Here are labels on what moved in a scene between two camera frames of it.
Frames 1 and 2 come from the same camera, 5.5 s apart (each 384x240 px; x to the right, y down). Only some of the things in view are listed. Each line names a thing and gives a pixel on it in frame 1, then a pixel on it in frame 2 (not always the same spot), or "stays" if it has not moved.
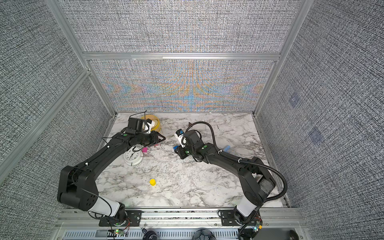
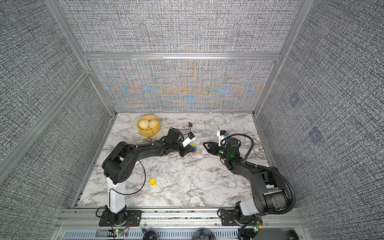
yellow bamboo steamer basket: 157,125 stays
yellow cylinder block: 153,182 stays
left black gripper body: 150,139 -> 182,150
